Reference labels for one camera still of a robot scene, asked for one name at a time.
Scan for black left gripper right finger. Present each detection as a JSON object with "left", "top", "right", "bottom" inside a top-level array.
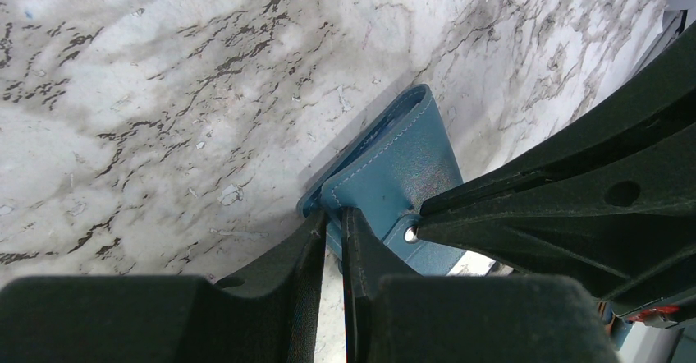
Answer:
[{"left": 341, "top": 207, "right": 618, "bottom": 362}]

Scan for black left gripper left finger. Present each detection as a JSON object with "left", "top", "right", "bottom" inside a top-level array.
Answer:
[{"left": 1, "top": 211, "right": 327, "bottom": 362}]

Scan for blue leather card holder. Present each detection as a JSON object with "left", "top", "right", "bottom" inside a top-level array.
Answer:
[{"left": 297, "top": 85, "right": 464, "bottom": 275}]

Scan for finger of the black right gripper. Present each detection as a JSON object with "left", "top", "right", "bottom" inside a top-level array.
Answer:
[{"left": 417, "top": 27, "right": 695, "bottom": 317}]

